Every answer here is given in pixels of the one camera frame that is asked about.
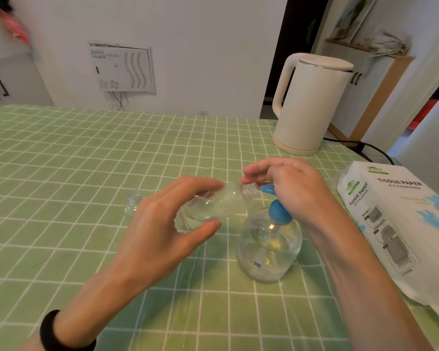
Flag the person's right hand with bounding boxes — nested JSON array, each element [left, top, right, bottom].
[[240, 157, 343, 234]]

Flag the person's left hand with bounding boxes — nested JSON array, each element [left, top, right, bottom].
[[106, 175, 226, 295]]

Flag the small clear plastic bottle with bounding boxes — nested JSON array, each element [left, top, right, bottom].
[[174, 181, 260, 233], [123, 193, 144, 215]]

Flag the large clear bottle blue pump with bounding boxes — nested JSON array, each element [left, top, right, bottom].
[[237, 184, 303, 283]]

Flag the person's left forearm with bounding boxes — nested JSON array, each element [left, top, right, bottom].
[[14, 268, 158, 351]]

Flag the person's right forearm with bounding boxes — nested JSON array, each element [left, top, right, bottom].
[[305, 215, 434, 351]]

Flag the cream electric kettle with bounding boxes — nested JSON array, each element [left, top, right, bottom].
[[272, 52, 355, 156]]

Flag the green checked tablecloth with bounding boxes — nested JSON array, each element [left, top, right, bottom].
[[0, 104, 439, 351]]

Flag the white tissue paper pack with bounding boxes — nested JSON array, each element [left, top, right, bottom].
[[336, 161, 439, 318]]

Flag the white door wooden side cabinet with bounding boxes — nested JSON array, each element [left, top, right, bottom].
[[324, 38, 416, 141]]

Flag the black wrist band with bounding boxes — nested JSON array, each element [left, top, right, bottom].
[[39, 309, 97, 351]]

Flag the red object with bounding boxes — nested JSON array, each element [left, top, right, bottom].
[[409, 99, 439, 133]]

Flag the crumpled grey paper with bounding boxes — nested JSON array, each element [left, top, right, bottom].
[[369, 31, 410, 56]]

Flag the leaning framed picture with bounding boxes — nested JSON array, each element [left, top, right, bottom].
[[329, 0, 378, 43]]

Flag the wooden top white cabinet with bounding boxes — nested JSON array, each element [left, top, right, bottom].
[[0, 16, 55, 109]]

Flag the pink hanging item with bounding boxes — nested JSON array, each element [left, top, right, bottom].
[[0, 7, 32, 46]]

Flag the black power cable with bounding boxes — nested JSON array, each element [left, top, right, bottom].
[[322, 137, 395, 165]]

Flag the thin loose wall wires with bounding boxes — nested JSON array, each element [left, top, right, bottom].
[[109, 91, 129, 111]]

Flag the white wall panel cover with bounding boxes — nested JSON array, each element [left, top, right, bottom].
[[88, 40, 157, 95]]

